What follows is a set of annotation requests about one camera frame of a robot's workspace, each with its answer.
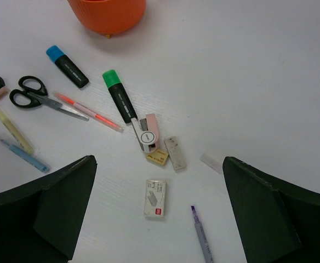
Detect small tan staple box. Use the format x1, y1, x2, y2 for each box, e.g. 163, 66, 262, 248
146, 149, 169, 166

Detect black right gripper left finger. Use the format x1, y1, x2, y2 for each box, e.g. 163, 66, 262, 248
0, 156, 97, 262

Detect blue cap black highlighter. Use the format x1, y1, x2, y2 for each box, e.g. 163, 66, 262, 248
46, 45, 89, 89

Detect clear pen cap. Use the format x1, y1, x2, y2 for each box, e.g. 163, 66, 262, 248
200, 153, 223, 174

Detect orange round pen holder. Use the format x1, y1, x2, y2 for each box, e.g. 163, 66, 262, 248
68, 0, 146, 35

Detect yellow slim highlighter pen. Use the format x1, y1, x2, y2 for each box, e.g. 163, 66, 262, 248
0, 109, 34, 155

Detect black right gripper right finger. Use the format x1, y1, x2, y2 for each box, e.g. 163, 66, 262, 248
222, 157, 320, 262

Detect purple slim highlighter pen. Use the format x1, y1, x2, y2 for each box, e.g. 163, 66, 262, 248
191, 205, 214, 263

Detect blue slim highlighter pen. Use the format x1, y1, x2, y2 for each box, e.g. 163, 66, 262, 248
0, 139, 50, 173

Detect dirty white eraser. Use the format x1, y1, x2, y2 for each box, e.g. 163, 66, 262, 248
164, 136, 187, 171

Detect white staple box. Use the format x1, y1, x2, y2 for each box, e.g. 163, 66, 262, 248
144, 180, 167, 218

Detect green cap black highlighter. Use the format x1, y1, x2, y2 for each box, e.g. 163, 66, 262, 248
102, 70, 138, 124

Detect black handled scissors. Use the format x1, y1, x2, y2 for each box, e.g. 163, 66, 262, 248
9, 76, 89, 121

